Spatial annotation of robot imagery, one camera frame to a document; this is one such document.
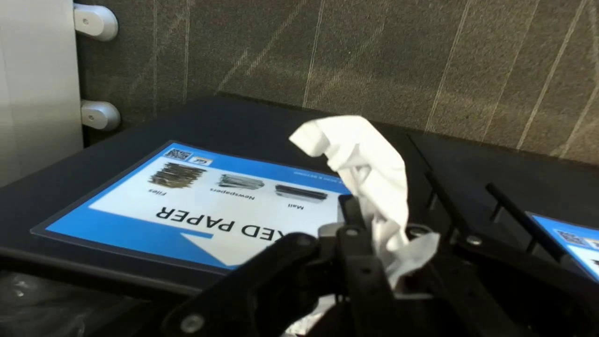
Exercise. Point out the left blue recycling sign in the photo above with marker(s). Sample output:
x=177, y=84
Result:
x=581, y=245

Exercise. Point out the white tissue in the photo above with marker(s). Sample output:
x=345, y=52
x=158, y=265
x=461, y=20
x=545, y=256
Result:
x=375, y=173

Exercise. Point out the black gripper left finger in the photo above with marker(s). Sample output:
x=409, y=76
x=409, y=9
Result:
x=283, y=284

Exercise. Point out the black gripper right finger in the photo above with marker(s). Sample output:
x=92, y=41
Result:
x=478, y=288

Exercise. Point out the right blue mixed paper sign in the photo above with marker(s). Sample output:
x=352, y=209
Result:
x=203, y=209

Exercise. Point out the grey office printer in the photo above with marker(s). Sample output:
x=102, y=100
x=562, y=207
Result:
x=42, y=114

